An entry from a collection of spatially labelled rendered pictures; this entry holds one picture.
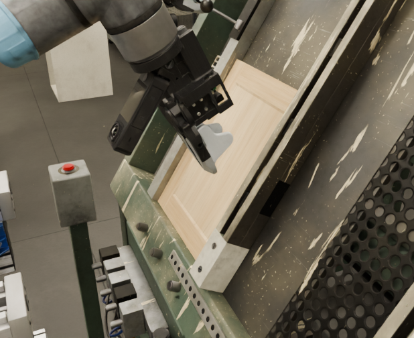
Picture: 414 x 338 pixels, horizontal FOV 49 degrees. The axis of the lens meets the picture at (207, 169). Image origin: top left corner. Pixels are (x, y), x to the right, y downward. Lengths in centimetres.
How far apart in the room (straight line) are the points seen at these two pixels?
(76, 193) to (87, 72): 356
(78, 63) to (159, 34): 445
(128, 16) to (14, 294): 65
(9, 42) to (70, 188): 102
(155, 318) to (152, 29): 86
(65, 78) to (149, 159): 346
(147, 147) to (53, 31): 108
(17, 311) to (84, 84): 421
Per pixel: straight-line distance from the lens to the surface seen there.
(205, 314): 104
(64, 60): 495
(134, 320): 125
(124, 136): 59
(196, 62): 59
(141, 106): 58
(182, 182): 132
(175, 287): 113
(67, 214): 157
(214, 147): 64
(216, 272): 104
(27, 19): 53
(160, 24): 54
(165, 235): 125
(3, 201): 137
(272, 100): 112
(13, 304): 98
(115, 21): 54
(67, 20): 53
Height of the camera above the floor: 163
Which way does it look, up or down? 28 degrees down
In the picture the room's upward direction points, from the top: straight up
